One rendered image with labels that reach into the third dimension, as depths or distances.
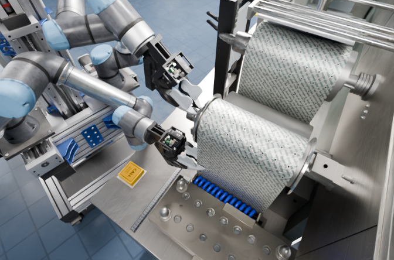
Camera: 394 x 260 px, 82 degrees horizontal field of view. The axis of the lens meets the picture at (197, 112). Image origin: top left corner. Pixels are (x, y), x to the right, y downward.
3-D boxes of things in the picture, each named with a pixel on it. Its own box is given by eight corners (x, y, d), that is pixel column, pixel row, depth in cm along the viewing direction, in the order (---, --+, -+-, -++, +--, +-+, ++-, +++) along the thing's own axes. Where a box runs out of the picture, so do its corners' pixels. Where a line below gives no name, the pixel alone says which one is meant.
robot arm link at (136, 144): (152, 129, 95) (148, 112, 86) (147, 153, 88) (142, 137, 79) (133, 128, 95) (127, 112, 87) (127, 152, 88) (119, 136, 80)
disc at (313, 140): (298, 157, 62) (321, 125, 51) (299, 158, 62) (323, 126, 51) (279, 202, 54) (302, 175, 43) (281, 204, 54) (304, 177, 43)
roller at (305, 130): (231, 108, 81) (235, 84, 72) (302, 141, 73) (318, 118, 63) (214, 131, 75) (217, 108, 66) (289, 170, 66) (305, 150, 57)
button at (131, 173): (131, 163, 91) (130, 160, 89) (145, 171, 89) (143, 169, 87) (119, 177, 88) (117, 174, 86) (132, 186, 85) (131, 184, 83)
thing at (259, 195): (197, 172, 76) (197, 143, 62) (263, 212, 68) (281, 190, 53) (197, 173, 76) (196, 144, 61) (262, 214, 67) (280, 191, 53)
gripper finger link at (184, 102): (200, 117, 55) (176, 87, 53) (187, 122, 60) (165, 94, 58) (207, 109, 56) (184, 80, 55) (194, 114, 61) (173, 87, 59)
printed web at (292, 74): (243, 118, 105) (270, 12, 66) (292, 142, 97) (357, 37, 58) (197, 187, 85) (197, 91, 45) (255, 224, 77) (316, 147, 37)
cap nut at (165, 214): (164, 205, 68) (162, 201, 65) (174, 212, 67) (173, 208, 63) (156, 216, 66) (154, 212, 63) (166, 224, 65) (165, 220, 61)
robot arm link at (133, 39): (116, 46, 55) (139, 31, 59) (130, 61, 56) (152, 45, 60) (125, 30, 49) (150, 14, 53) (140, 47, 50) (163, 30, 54)
